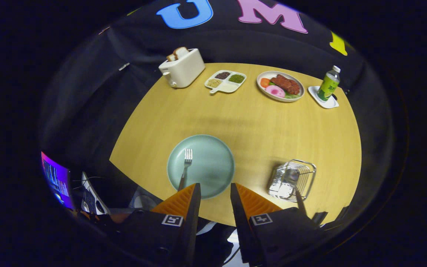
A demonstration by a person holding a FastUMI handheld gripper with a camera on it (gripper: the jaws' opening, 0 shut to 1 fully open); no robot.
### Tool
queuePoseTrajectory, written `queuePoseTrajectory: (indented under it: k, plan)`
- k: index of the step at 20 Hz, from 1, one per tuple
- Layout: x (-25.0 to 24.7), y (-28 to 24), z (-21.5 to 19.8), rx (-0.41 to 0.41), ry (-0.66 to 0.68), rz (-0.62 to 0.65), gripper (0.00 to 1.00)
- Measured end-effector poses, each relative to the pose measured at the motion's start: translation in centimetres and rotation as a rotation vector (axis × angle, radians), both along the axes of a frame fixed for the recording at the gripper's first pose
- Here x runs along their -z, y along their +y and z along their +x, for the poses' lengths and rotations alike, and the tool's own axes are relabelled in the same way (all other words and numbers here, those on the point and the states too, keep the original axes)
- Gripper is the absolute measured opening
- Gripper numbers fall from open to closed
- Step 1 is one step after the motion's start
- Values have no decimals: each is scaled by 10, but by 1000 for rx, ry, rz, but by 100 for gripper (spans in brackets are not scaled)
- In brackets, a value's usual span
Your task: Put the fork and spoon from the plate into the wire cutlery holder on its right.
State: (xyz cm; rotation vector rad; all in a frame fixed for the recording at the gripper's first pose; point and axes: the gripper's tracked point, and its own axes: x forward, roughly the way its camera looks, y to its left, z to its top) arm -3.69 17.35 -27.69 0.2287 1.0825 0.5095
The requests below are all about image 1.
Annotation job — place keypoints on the green lettuce leaf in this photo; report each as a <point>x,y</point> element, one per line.
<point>292,95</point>

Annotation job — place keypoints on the pale green plate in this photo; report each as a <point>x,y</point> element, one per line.
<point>209,167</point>

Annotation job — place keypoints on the silver cloth clip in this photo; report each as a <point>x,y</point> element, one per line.
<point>124,66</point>

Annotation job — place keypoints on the small toast slice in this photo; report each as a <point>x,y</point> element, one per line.
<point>171,57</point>

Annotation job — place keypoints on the white divided bean dish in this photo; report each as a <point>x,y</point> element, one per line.
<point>226,88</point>

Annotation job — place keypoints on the red meat piece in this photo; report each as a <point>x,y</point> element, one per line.
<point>287,84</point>

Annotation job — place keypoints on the reddish cloth clip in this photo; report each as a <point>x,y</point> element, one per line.
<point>104,30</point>

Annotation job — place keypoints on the white toaster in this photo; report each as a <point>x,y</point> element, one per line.
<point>184,70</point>

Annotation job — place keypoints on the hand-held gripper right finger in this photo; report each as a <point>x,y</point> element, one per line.
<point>240,222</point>

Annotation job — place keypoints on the white plate with food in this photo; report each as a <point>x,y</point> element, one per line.
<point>263,91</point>

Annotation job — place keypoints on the computer monitor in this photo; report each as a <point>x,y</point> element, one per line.
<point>56,180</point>

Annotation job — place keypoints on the green drink bottle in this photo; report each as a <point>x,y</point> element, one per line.
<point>328,87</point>

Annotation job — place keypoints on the orange carrot slice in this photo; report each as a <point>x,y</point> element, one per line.
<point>265,82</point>

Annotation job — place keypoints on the white square coaster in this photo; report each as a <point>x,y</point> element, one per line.
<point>326,104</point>

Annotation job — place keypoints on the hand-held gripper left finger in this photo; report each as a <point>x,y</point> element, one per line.
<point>189,222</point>

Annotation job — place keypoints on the large toast slice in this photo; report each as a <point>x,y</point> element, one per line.
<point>181,52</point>

